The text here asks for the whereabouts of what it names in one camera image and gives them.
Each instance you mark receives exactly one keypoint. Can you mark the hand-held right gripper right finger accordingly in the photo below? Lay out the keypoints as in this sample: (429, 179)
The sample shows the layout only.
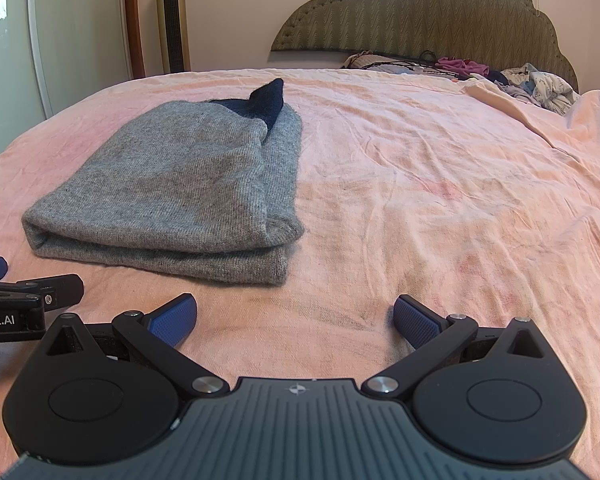
(417, 320)

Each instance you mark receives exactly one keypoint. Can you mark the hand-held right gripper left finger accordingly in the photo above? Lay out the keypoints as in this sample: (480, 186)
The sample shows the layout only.
(175, 317)

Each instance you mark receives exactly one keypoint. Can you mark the grey sweater with navy sleeves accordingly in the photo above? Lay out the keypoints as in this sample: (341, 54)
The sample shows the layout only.
(180, 185)

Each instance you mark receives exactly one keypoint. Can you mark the pink bed sheet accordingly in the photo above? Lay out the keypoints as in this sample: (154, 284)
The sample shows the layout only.
(430, 185)

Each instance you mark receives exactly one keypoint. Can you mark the white framed glass door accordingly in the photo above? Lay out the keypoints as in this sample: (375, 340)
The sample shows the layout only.
(80, 50)

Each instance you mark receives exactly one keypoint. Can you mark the pink garment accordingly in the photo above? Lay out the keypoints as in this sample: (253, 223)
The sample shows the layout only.
(460, 66)

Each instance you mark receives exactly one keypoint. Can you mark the white patterned garment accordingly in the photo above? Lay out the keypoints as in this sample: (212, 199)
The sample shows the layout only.
(545, 87)

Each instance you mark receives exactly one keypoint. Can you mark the gold tower heater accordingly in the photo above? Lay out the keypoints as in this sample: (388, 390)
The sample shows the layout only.
(172, 20)

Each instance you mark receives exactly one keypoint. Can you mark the olive padded headboard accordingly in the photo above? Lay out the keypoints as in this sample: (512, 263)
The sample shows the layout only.
(420, 15)

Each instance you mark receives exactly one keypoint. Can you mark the brown wooden door frame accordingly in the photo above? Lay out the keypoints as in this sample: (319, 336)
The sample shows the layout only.
(132, 20)

